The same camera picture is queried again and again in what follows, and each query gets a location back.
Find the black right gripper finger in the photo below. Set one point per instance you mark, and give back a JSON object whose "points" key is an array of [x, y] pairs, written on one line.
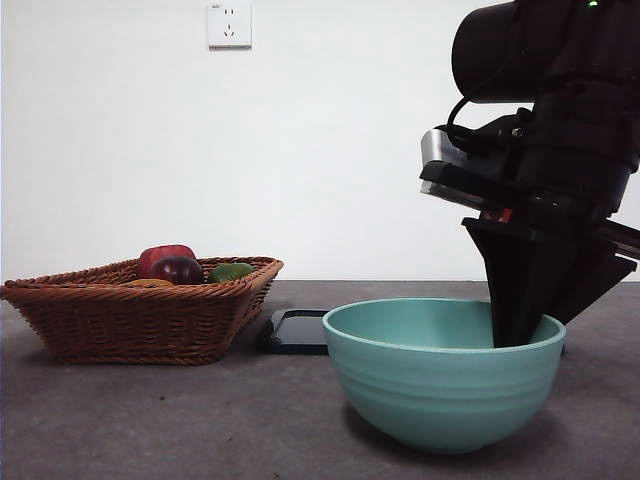
{"points": [[595, 280], [525, 280]]}

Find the teal ribbed bowl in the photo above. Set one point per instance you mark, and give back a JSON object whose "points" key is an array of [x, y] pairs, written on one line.
{"points": [[440, 395]]}

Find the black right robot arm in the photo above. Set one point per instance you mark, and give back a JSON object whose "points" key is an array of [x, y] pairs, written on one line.
{"points": [[560, 55]]}

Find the dark green rectangular tray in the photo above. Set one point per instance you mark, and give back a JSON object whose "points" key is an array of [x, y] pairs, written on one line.
{"points": [[295, 332]]}

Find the green fruit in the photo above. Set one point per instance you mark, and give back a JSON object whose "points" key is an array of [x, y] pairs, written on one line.
{"points": [[231, 271]]}

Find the dark purple round fruit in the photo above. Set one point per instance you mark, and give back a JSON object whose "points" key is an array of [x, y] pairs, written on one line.
{"points": [[176, 271]]}

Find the red apple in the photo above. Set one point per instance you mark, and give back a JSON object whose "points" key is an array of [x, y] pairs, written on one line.
{"points": [[162, 252]]}

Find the brown wicker basket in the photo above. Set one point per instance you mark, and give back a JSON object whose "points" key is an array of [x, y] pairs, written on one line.
{"points": [[130, 325]]}

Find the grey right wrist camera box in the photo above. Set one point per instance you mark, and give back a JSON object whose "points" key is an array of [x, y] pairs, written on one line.
{"points": [[440, 145]]}

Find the white wall socket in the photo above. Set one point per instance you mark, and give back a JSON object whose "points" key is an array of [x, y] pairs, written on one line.
{"points": [[229, 25]]}

